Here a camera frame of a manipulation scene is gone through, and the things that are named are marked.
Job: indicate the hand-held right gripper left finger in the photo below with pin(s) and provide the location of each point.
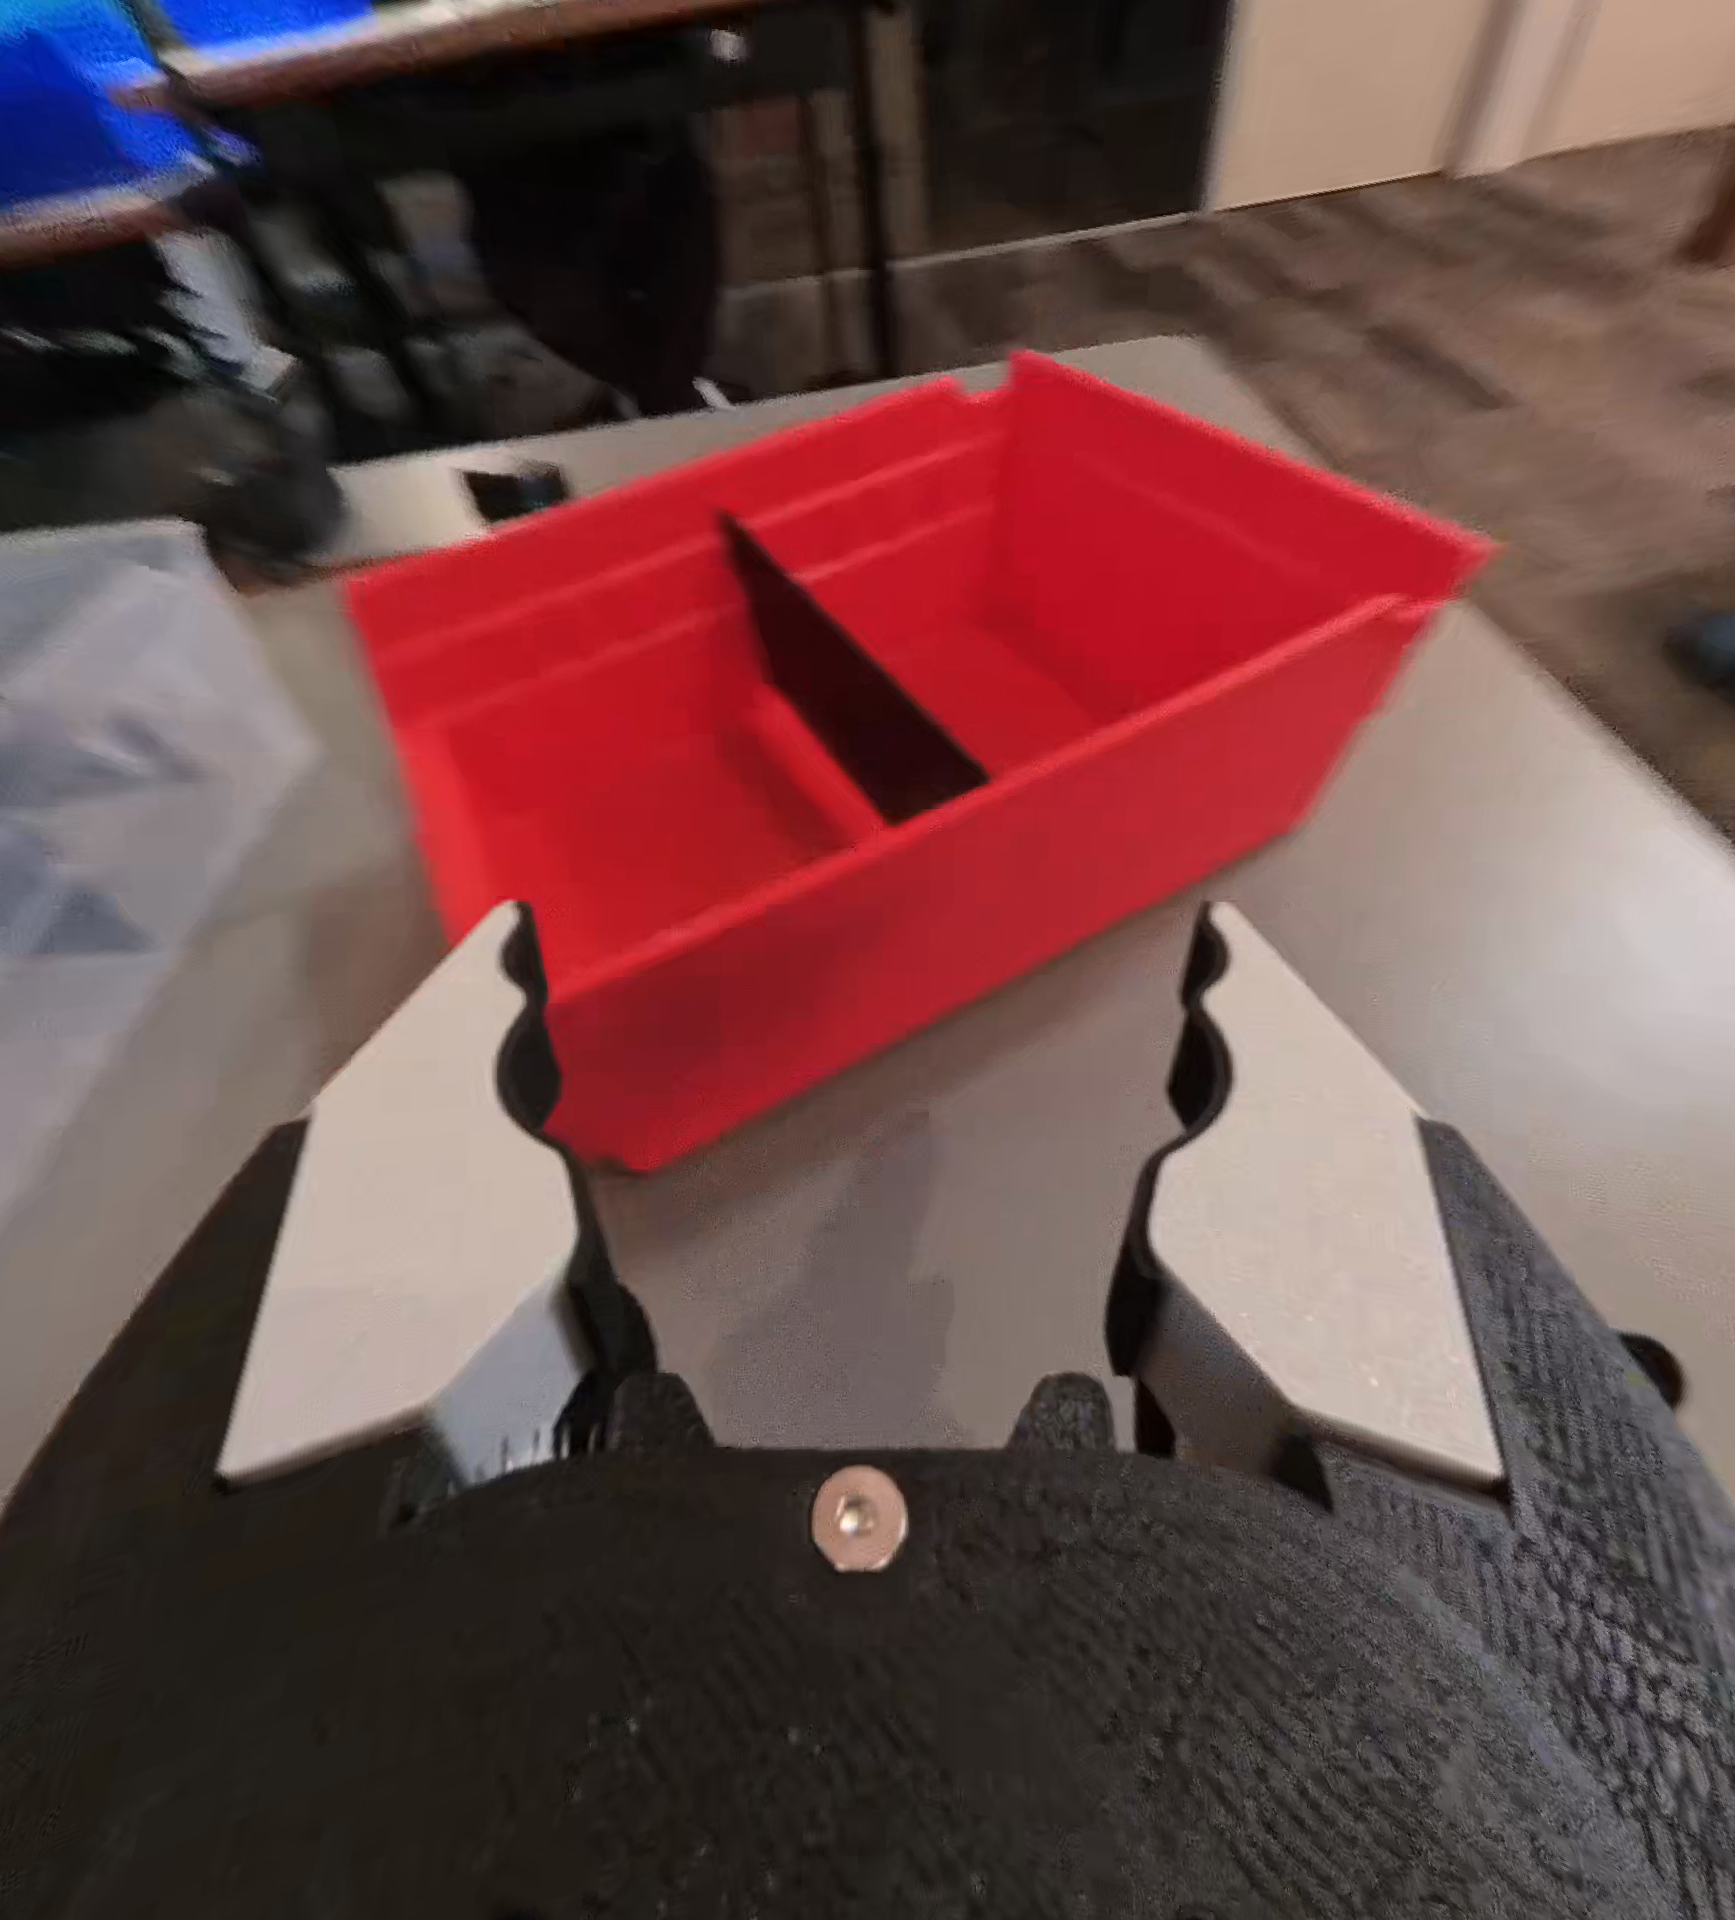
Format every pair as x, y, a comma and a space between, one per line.
403, 1245

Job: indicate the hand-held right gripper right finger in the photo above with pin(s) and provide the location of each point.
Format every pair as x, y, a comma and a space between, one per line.
1318, 1245

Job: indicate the red plastic bin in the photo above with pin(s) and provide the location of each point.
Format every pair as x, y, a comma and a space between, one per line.
958, 930

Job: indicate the clear plastic bag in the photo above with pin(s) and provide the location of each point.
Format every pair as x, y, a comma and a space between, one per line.
87, 720

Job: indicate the black bin divider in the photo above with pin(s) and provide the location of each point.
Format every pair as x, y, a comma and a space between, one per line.
852, 690

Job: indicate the black battery pack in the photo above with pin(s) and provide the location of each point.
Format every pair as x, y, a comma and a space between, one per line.
514, 492

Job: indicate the dark bag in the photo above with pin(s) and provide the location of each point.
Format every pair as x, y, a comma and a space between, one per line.
267, 495

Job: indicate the white door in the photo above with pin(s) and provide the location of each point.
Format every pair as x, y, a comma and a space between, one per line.
1332, 91
1618, 68

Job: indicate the large blue plastic bin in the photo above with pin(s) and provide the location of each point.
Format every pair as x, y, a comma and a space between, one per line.
43, 121

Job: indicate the wooden desk black legs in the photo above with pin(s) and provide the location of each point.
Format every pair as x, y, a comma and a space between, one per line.
403, 44

